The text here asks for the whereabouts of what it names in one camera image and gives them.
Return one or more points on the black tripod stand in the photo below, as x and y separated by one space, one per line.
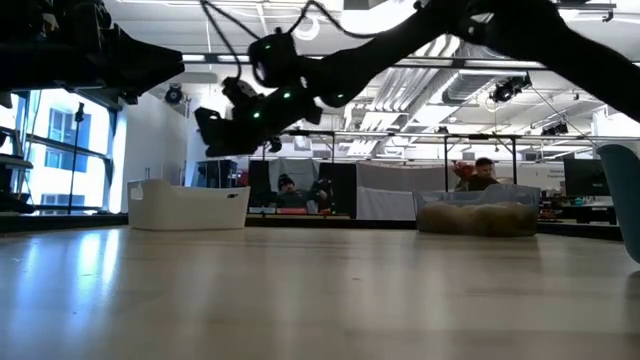
76 160

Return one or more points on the person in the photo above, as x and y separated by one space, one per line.
295 197
482 182

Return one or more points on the white plastic basket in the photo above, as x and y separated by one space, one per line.
190 207

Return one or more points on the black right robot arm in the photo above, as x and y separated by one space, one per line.
550 40

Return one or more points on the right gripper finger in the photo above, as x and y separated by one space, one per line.
225 137

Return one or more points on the black partition panel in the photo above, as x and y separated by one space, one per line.
259 182
345 195

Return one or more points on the round black ceiling lamp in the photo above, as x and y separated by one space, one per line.
173 94

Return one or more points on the black ceiling camera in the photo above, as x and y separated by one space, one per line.
507 90
555 129

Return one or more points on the silver ceiling duct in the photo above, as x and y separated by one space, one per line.
465 85

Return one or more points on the black background rig frame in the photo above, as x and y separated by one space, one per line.
445 165

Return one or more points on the cluttered background desk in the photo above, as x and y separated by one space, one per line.
590 212

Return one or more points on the white fabric partition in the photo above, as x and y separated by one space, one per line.
385 195

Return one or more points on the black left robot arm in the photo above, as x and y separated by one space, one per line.
25 50

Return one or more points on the blue translucent plastic basket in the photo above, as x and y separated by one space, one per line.
625 200

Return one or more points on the black background monitor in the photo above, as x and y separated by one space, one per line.
585 177

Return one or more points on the large window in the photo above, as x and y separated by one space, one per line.
60 175

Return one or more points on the grey translucent plastic basket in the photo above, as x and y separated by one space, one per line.
450 195

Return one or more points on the red object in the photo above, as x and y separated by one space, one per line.
462 171

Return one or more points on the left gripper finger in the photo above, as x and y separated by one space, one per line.
150 62

